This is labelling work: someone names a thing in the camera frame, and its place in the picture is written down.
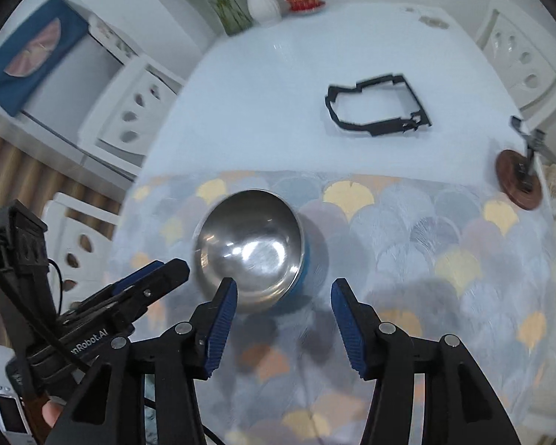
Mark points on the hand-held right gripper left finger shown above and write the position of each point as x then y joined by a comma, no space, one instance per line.
220,329

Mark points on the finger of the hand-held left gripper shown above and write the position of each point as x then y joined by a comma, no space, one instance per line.
134,278
162,282

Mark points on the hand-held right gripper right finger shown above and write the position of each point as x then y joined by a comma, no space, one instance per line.
347,329

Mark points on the blue steel bowl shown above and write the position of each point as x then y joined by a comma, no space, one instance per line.
250,245

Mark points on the person's left hand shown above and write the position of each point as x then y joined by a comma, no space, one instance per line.
52,412

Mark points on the white carved chair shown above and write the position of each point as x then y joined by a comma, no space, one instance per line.
74,241
129,106
519,51

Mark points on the fan patterned placemat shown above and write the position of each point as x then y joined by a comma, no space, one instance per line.
398,250

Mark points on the white handheld device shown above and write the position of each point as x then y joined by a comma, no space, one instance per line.
9,408

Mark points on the stand with brown round base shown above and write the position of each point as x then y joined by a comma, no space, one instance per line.
509,171

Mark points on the blue cloth cover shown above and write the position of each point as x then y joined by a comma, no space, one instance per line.
23,60

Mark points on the white vase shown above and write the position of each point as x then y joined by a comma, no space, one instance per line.
262,7

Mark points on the black plastic frame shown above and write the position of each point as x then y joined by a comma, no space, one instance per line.
380,130

